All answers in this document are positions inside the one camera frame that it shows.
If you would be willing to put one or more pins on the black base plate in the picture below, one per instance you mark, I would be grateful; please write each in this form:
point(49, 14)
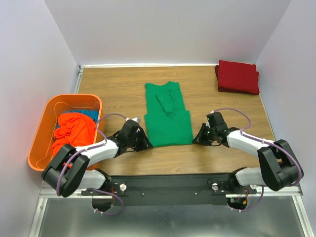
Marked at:
point(176, 189)

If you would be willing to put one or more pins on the blue t shirt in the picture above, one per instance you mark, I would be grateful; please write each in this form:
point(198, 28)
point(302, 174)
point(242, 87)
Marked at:
point(78, 119)

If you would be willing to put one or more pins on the green t shirt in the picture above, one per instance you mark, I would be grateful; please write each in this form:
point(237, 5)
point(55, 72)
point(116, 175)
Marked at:
point(168, 122)

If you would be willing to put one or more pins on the folded dark red t shirt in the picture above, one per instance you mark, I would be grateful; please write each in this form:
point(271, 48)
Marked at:
point(217, 74)

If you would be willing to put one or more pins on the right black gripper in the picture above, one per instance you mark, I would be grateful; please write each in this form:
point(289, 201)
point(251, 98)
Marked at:
point(199, 138)

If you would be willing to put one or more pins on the orange t shirt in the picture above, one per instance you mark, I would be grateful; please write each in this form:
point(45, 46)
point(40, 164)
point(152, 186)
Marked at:
point(73, 137)

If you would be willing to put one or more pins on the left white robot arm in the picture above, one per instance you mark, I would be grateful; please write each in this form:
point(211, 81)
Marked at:
point(67, 171)

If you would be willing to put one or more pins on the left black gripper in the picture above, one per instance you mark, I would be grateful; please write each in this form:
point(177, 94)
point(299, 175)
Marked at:
point(145, 144)

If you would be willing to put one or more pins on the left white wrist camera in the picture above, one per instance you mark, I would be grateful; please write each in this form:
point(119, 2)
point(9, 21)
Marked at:
point(136, 119)

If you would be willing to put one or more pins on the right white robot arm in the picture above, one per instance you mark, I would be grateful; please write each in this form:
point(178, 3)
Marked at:
point(278, 165)

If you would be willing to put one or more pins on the orange plastic basket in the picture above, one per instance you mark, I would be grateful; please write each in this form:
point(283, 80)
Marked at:
point(40, 153)

